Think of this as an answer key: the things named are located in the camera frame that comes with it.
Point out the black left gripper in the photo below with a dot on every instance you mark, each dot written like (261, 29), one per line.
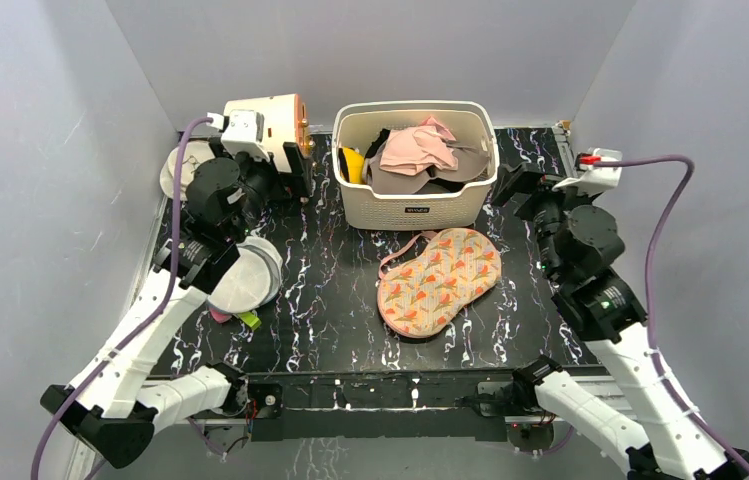
(286, 185)

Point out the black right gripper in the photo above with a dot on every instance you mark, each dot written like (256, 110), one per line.
(523, 187)

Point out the floral mesh laundry bag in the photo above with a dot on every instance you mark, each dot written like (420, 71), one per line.
(425, 284)

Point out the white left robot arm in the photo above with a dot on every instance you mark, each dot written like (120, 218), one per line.
(213, 263)

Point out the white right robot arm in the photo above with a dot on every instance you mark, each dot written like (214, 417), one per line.
(662, 436)

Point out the white round mesh laundry bag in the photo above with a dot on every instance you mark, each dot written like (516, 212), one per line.
(252, 281)

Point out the white perforated laundry basket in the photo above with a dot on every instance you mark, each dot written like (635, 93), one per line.
(357, 125)

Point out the pink bra in basket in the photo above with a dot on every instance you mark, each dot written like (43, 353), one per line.
(411, 150)

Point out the cream and orange mini washer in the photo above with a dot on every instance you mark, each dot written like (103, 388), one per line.
(284, 121)

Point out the yellow garment in basket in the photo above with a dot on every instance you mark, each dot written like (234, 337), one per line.
(351, 165)

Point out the green and pink tags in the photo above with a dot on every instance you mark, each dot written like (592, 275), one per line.
(250, 319)

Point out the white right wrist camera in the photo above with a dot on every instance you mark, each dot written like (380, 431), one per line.
(596, 173)

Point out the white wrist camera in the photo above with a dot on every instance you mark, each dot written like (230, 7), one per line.
(244, 134)
(596, 173)

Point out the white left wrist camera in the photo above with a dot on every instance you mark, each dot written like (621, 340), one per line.
(244, 134)

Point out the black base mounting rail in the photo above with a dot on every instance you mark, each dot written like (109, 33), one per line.
(483, 404)

